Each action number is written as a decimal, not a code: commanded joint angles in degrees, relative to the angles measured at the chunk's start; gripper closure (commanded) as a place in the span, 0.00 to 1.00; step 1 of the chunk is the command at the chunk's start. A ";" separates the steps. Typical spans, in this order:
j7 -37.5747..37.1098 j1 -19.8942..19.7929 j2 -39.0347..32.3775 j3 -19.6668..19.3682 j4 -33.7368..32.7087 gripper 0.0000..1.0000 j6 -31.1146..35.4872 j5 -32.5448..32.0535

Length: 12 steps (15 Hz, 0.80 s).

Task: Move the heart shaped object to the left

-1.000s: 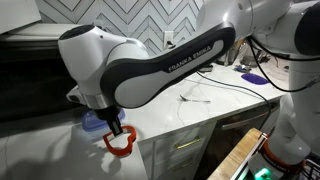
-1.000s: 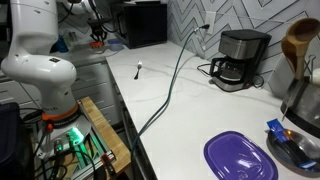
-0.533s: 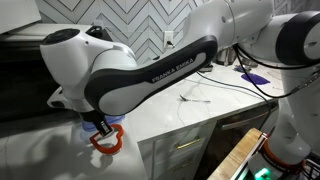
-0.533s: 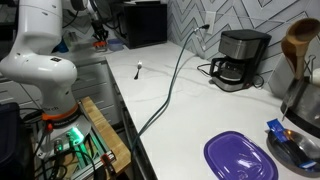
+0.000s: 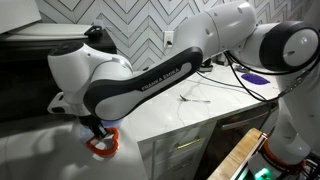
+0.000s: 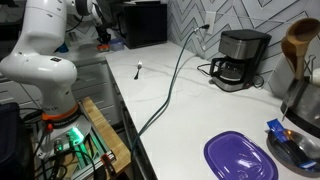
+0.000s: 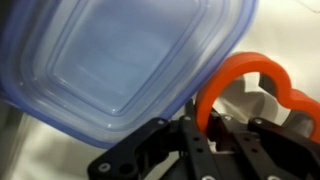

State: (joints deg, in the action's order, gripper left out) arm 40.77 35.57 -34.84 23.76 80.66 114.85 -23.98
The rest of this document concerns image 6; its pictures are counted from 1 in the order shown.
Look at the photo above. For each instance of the wooden spoon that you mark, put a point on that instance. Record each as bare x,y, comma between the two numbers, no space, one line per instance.
300,36

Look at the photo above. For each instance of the white base cabinet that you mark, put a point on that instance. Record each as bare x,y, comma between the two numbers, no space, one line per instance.
90,86

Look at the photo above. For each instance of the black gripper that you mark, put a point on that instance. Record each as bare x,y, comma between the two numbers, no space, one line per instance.
102,26

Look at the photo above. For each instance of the wooden top robot cart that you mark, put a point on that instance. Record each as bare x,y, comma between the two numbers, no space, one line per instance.
106,136

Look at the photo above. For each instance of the clear container with blue lid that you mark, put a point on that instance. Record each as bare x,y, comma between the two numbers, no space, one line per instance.
116,44

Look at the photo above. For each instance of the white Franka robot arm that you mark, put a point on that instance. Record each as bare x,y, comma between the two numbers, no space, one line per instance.
40,50

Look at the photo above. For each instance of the small blue object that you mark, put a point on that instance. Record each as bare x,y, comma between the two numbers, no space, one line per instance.
62,48

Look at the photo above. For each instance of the black and blue packet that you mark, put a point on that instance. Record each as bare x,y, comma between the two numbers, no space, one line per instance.
296,153

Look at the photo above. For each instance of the blue foil packet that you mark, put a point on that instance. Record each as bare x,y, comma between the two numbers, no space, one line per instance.
276,128

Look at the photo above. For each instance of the robot base plate green light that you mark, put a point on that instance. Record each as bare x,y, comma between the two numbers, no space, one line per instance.
63,140

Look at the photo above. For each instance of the black steel coffee maker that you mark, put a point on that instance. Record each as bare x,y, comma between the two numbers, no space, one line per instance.
240,43

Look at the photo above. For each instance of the purple plastic lid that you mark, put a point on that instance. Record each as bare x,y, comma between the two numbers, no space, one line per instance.
240,158

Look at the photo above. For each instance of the metal utensil pot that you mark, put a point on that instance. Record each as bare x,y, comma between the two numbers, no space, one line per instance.
305,103

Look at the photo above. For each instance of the black microwave oven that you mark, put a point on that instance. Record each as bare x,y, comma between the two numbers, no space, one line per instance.
146,25

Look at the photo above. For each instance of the white wall outlet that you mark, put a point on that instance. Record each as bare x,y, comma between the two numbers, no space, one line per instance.
210,18

